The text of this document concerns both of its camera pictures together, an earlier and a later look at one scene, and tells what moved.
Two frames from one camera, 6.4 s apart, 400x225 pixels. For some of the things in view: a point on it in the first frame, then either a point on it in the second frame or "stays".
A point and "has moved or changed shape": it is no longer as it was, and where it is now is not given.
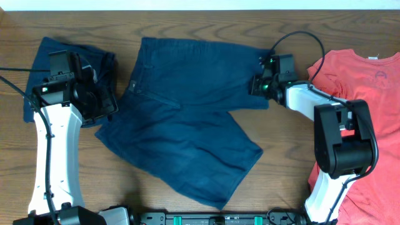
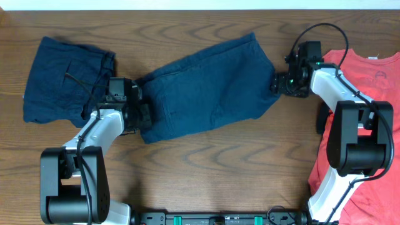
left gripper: [109, 104] -> [147, 112]
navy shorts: [174, 122] has moved or changed shape
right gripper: [255, 85] -> [278, 85]
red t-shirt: [374, 198] stays
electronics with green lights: [198, 218] stays
